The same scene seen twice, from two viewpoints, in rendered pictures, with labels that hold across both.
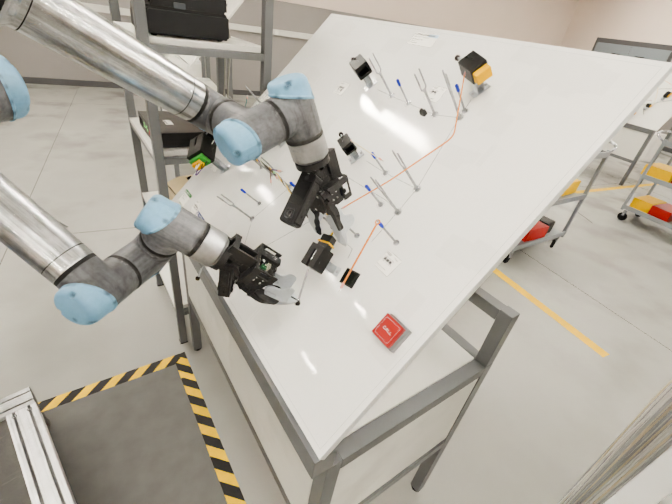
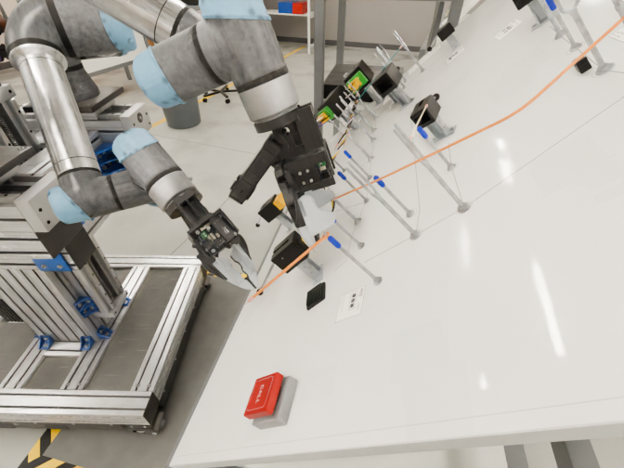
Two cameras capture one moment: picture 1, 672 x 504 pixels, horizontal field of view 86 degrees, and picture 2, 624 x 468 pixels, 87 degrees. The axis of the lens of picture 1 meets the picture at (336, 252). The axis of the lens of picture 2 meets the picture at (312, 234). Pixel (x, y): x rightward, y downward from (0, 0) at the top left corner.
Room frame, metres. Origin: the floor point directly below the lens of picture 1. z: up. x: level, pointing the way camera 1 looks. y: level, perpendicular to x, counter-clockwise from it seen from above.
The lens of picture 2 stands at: (0.46, -0.31, 1.53)
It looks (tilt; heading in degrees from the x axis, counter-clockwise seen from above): 41 degrees down; 52
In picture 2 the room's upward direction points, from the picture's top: straight up
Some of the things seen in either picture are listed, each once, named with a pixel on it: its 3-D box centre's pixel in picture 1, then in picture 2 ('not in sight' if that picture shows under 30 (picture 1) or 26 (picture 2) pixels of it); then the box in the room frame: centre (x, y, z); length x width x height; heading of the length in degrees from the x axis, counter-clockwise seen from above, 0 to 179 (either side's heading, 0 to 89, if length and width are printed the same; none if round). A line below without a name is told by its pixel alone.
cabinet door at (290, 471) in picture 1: (264, 406); not in sight; (0.64, 0.14, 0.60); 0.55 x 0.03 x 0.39; 39
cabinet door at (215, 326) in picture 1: (206, 297); not in sight; (1.06, 0.48, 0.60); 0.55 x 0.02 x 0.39; 39
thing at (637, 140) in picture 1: (625, 123); not in sight; (6.49, -4.36, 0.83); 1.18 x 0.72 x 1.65; 31
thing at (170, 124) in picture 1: (185, 128); (364, 82); (1.61, 0.76, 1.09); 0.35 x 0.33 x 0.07; 39
